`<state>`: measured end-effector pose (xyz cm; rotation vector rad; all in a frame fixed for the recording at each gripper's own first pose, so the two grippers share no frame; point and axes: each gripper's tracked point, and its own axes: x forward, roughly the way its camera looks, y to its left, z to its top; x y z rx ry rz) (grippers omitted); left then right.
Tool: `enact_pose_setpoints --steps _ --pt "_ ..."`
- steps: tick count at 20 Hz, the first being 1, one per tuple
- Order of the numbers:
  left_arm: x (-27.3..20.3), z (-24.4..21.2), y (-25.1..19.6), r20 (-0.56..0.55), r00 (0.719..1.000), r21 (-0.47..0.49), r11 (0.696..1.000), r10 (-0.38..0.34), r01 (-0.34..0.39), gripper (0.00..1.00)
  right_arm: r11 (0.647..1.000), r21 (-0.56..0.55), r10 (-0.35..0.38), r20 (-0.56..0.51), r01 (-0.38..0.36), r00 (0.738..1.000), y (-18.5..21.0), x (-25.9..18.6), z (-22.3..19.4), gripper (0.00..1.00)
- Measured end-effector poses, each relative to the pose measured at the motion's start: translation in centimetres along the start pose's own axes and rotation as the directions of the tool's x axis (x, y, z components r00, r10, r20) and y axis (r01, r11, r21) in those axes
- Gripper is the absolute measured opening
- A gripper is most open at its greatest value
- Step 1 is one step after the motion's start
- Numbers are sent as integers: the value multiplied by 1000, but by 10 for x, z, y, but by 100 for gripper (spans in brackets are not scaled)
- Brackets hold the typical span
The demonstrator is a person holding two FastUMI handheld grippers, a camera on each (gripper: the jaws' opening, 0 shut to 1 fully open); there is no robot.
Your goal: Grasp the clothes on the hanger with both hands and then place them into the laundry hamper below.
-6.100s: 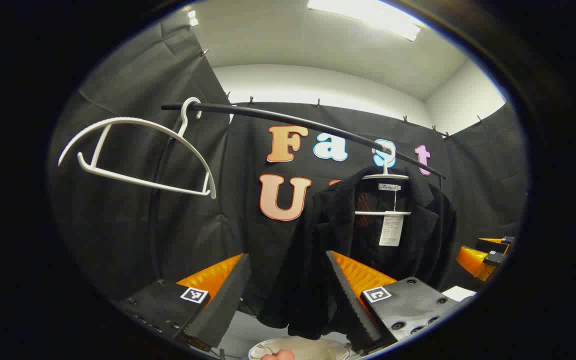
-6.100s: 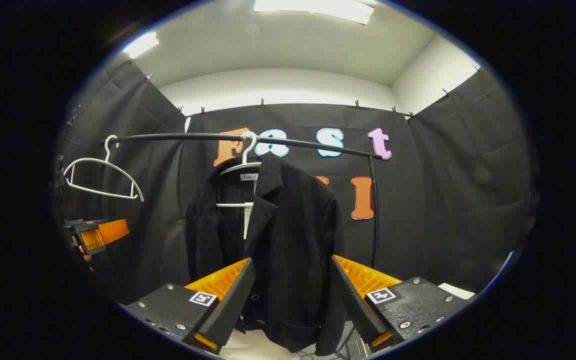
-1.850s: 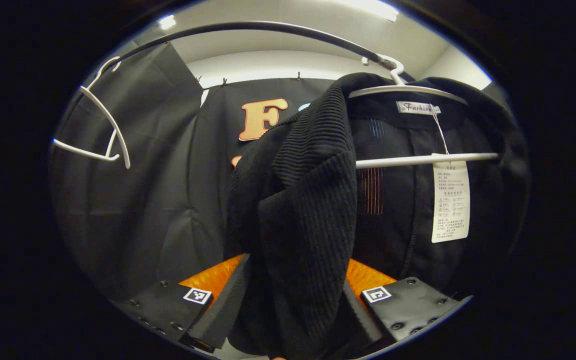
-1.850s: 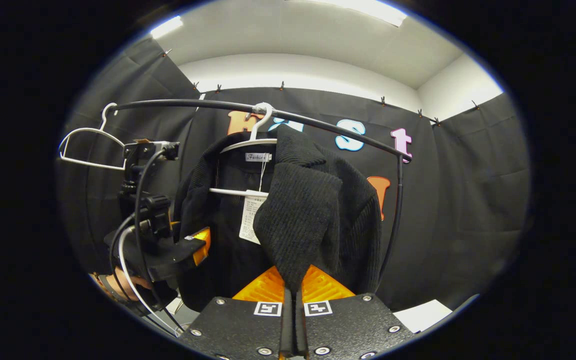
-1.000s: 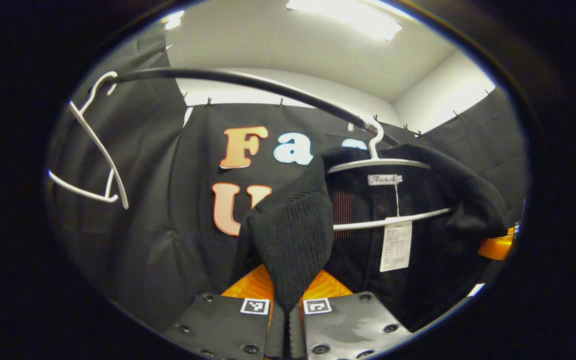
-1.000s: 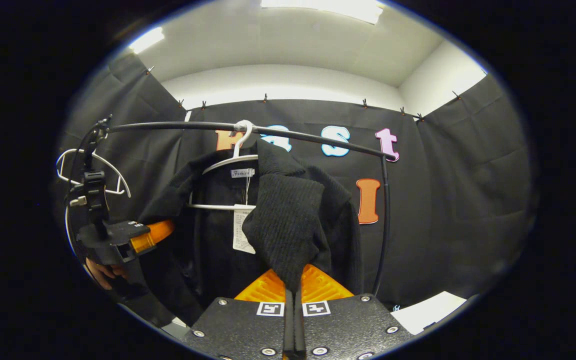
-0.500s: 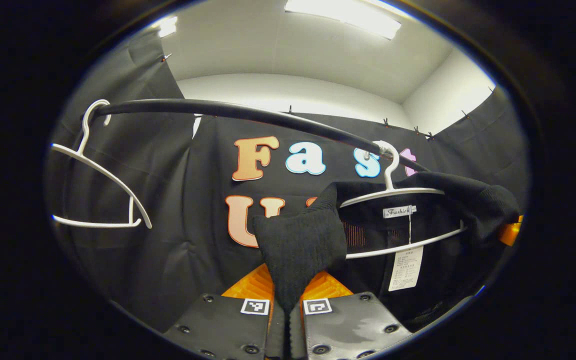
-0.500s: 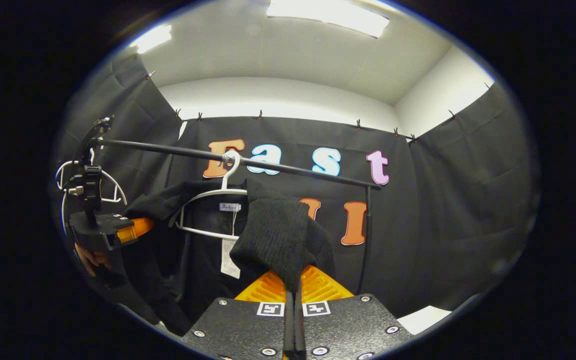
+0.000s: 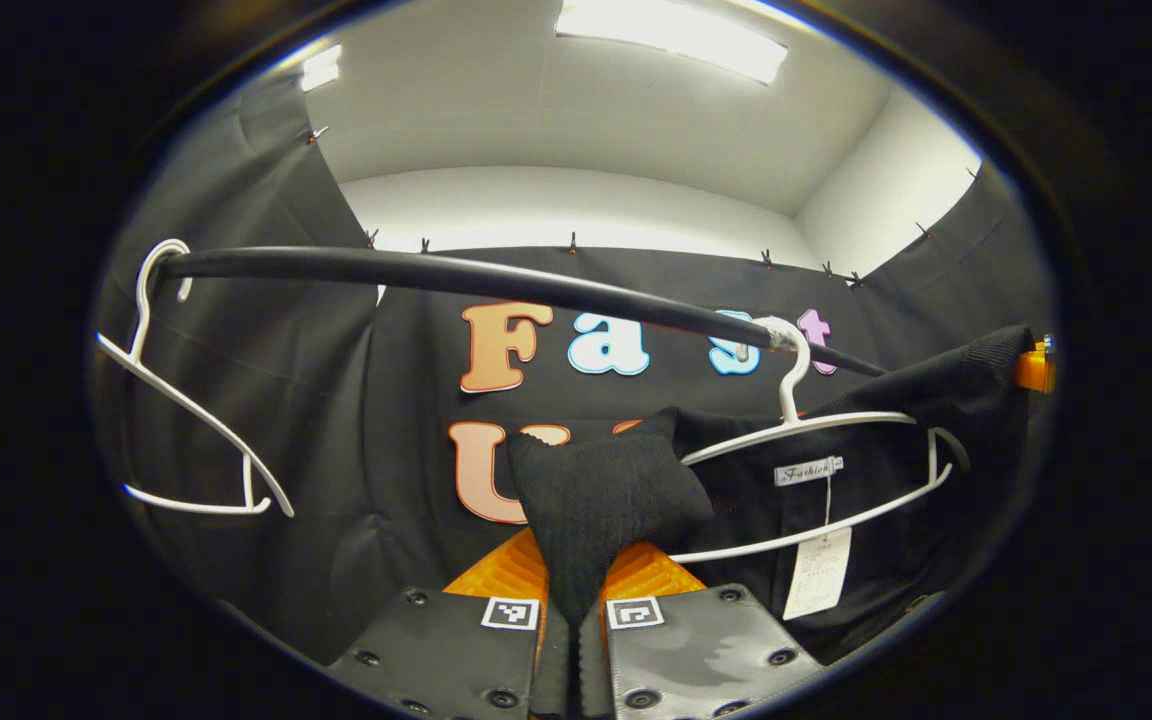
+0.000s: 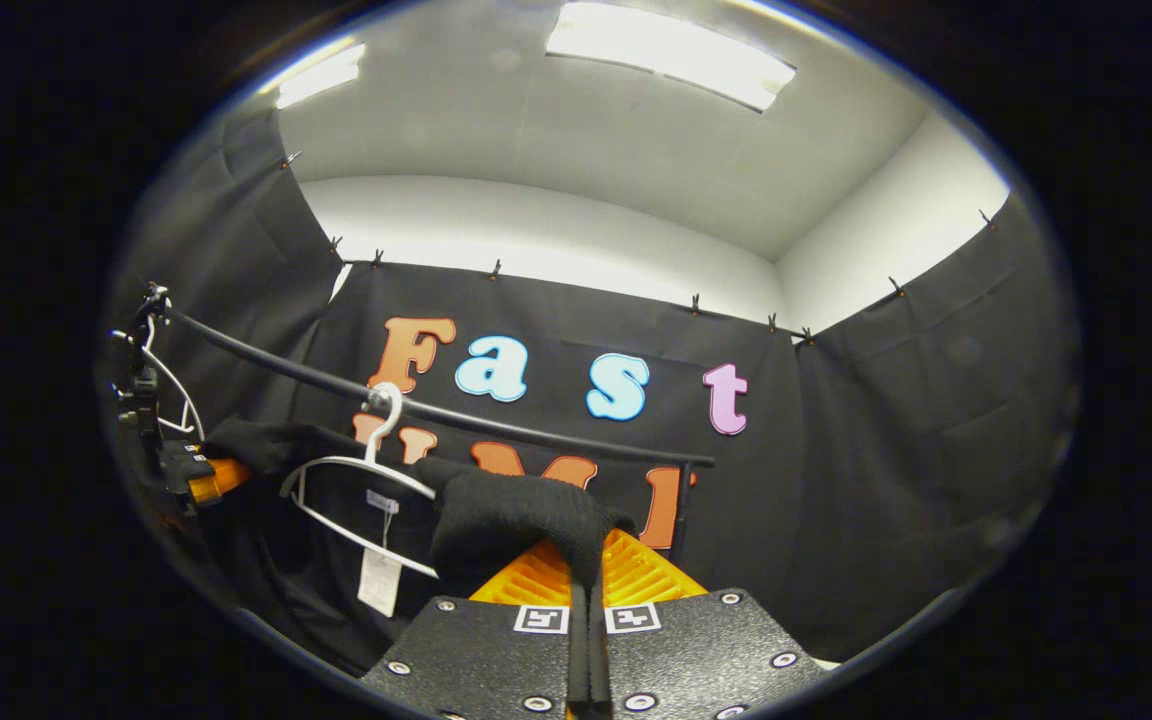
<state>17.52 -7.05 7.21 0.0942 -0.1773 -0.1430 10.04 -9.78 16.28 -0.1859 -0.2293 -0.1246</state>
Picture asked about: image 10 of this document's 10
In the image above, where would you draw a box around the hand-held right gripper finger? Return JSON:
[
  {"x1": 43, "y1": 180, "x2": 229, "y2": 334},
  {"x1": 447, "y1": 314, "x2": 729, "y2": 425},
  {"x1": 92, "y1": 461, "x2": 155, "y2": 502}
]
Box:
[
  {"x1": 361, "y1": 540, "x2": 591, "y2": 720},
  {"x1": 589, "y1": 530, "x2": 829, "y2": 720}
]

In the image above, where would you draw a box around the black knit jacket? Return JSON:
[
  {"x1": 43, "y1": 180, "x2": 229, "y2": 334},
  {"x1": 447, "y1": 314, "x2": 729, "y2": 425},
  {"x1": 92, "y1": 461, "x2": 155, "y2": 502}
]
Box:
[{"x1": 198, "y1": 415, "x2": 639, "y2": 676}]

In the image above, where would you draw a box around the white plastic clothes hanger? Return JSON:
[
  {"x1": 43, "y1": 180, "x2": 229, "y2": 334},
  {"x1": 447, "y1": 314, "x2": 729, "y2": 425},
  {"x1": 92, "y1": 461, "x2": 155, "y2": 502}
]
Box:
[{"x1": 279, "y1": 383, "x2": 440, "y2": 581}]

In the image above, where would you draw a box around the empty white plastic hanger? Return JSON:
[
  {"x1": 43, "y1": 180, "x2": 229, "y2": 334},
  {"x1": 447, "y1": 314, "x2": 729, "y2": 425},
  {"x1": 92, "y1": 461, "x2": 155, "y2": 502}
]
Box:
[{"x1": 111, "y1": 318, "x2": 207, "y2": 441}]

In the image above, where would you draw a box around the black clothes rack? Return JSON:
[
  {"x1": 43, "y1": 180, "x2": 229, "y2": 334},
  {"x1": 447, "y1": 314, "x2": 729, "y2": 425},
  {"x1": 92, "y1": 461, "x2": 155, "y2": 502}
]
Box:
[{"x1": 111, "y1": 283, "x2": 717, "y2": 566}]

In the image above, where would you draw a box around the white paper garment tag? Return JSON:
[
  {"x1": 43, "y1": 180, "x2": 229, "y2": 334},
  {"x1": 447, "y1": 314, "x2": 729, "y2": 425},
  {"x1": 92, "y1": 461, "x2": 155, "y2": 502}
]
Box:
[{"x1": 357, "y1": 490, "x2": 404, "y2": 619}]

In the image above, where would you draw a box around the black backdrop cloth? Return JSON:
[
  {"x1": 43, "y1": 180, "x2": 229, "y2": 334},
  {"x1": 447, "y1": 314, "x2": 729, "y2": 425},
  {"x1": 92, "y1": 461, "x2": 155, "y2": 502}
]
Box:
[{"x1": 101, "y1": 105, "x2": 1082, "y2": 666}]

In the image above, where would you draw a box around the small ceiling light panel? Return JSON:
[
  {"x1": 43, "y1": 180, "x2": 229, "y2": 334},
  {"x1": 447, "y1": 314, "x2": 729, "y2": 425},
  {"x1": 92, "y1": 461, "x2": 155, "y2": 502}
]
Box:
[{"x1": 276, "y1": 42, "x2": 367, "y2": 109}]

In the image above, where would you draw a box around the large ceiling light panel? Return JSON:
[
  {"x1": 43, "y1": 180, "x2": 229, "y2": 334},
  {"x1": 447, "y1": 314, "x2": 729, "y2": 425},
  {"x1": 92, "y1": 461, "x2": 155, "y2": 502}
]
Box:
[{"x1": 546, "y1": 2, "x2": 797, "y2": 111}]

